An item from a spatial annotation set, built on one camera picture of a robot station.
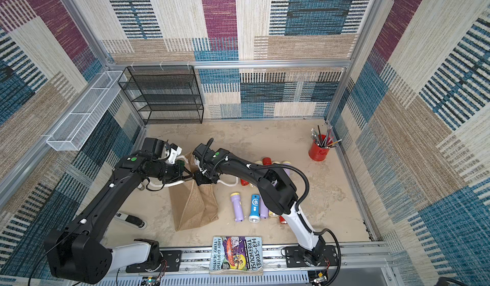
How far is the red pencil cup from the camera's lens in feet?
3.15

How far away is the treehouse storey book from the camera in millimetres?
699

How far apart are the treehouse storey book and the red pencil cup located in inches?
19.5
